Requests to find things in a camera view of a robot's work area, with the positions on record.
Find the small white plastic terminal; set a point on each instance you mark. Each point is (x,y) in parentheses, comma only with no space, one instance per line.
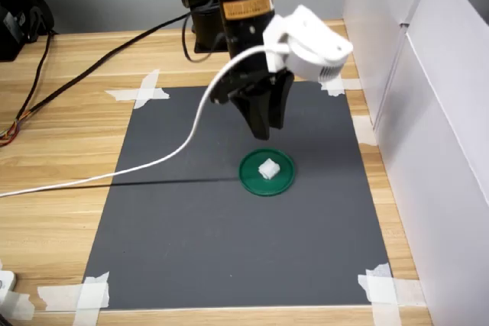
(269,169)

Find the round green lid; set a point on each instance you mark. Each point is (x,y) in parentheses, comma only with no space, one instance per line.
(252,183)

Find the white tape cross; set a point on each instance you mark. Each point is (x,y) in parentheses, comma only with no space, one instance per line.
(89,295)
(143,91)
(338,87)
(382,289)

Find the white tape strip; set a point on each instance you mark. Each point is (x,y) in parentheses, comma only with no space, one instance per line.
(363,129)
(19,305)

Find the white partition panel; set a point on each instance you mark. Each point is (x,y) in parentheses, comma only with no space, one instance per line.
(451,150)
(366,17)

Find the dark grey mat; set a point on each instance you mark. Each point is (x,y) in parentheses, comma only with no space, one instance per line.
(237,246)

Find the black equipment box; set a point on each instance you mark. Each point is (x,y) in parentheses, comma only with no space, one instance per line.
(15,17)

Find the white camera box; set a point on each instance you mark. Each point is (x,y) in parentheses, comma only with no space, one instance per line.
(313,47)

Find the small white bracket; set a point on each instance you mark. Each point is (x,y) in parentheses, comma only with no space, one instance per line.
(5,284)

